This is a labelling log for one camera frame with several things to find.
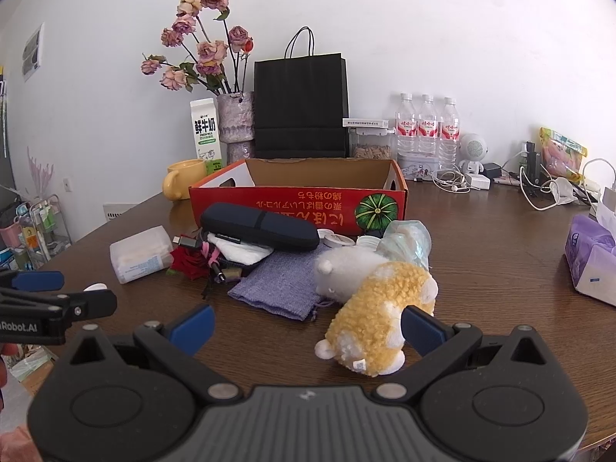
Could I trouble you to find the right water bottle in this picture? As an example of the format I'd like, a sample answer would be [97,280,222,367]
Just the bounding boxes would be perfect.
[439,97,460,170]

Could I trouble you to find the white jar lid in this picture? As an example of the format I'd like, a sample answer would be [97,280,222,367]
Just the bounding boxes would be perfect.
[356,235,381,250]

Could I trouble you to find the left water bottle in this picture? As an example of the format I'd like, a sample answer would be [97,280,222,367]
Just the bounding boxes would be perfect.
[395,93,418,156]

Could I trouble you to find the middle water bottle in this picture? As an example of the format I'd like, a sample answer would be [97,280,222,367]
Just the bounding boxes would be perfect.
[418,94,439,156]

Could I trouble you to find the white round disc device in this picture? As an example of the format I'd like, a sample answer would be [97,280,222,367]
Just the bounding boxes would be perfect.
[317,228,355,248]

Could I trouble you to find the white flat box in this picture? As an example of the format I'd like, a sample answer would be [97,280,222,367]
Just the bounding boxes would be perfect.
[343,118,390,129]

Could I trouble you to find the red cardboard box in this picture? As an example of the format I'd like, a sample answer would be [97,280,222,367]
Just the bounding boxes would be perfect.
[189,157,408,237]

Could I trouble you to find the black power adapter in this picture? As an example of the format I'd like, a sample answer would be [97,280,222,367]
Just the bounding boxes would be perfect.
[481,163,502,181]

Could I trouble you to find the purple cloth pouch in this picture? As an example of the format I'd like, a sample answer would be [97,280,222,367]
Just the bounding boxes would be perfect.
[228,245,328,321]

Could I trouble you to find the wire rack with items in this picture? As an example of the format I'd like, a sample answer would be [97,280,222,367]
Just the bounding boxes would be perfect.
[1,194,72,270]

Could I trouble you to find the white robot figurine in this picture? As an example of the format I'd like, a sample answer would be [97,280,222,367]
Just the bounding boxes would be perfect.
[459,134,487,174]

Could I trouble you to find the yellow snack packet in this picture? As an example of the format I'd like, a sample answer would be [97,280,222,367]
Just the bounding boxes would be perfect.
[539,127,588,182]

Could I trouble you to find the navy blue zip case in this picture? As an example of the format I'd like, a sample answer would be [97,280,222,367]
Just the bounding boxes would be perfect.
[199,203,321,251]

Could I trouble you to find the dried rose bouquet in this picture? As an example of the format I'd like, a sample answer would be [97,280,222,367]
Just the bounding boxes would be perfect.
[140,0,255,96]

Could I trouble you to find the purple ceramic vase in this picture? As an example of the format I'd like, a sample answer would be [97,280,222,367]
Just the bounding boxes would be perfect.
[217,92,255,164]

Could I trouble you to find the black paper bag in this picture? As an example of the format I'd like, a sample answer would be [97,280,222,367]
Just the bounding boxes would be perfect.
[253,26,350,160]

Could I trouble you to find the clear seed container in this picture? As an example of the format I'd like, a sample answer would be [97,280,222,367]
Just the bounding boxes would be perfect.
[349,127,396,160]

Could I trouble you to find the grey metal tin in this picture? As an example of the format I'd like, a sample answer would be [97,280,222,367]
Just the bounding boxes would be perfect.
[398,152,440,181]

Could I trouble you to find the white quilted pad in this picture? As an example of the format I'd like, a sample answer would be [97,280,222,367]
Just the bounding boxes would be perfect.
[207,233,274,267]

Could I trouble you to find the white earphones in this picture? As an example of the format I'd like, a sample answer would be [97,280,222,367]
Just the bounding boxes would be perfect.
[432,168,472,195]

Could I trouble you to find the yellow ceramic mug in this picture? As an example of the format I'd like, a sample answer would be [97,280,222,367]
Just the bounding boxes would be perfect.
[162,159,207,201]

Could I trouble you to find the yellow white plush toy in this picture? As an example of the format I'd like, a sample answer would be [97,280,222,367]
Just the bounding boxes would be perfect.
[314,246,439,377]

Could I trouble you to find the red fabric rose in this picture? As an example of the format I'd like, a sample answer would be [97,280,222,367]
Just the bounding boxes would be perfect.
[170,245,210,281]

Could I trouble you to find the water bottle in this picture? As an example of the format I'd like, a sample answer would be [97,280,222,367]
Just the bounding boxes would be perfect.
[418,94,439,156]
[439,97,460,170]
[395,93,418,156]

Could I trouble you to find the white charger block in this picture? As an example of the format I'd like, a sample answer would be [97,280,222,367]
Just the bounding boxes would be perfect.
[465,173,491,191]

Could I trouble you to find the purple tissue pack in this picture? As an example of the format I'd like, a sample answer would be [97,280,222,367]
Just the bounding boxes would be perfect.
[564,215,616,306]

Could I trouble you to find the clear plastic bag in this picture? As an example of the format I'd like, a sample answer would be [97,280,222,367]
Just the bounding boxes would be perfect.
[376,220,432,270]

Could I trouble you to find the white green milk carton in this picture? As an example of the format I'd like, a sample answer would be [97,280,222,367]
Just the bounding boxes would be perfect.
[190,98,223,175]

